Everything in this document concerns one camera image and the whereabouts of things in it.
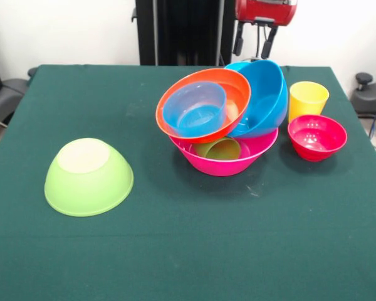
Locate orange bowl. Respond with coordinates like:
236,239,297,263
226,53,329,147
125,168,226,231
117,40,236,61
155,68,252,144

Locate grey pedestal foot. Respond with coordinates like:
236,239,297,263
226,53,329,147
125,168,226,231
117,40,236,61
350,72,376,119
0,78,29,126

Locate large blue bowl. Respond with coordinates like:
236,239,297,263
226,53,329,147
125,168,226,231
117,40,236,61
224,59,289,139

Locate small translucent blue bowl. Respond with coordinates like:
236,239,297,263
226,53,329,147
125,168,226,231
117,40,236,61
162,81,227,139

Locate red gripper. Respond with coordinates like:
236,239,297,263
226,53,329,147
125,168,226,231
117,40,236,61
232,0,298,60

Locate dark green table cloth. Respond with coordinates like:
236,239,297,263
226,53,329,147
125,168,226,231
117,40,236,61
0,64,376,301

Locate yellow cup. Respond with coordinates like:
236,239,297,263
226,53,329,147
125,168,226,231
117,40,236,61
288,81,330,124

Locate lime green bowl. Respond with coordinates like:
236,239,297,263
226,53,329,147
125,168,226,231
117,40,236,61
44,137,135,218

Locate olive green cup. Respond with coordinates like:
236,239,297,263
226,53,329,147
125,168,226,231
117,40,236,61
193,137,241,161

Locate small magenta bowl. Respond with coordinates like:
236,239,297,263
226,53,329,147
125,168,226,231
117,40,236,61
287,114,348,162

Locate large pink bowl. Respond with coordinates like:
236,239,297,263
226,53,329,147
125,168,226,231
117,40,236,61
169,127,279,177

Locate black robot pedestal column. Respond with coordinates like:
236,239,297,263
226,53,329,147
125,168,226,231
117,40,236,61
132,0,238,66

